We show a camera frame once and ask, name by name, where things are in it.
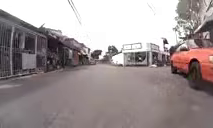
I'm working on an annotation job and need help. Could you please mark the red car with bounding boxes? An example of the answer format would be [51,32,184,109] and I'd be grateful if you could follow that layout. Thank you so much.
[169,38,213,90]

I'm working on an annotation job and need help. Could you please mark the white shop building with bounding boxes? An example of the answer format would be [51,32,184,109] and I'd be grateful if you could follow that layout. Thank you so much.
[111,42,171,67]

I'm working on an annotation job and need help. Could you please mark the overhead wires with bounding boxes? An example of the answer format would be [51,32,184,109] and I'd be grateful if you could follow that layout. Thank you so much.
[67,0,158,26]

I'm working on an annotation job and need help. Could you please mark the distant trees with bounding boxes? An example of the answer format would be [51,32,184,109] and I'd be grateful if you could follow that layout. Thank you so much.
[91,45,120,62]

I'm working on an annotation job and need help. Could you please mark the row of roadside houses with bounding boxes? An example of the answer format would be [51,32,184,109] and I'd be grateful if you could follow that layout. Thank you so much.
[40,27,92,72]

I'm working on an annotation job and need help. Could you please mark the grey asphalt road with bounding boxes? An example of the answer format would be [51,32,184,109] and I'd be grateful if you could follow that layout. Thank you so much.
[0,63,213,128]

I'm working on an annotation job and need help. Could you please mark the tall green tree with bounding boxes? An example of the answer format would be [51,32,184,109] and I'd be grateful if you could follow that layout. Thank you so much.
[172,0,213,41]

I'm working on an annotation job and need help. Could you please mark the building with metal fence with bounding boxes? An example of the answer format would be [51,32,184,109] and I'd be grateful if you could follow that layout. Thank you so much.
[0,5,48,81]

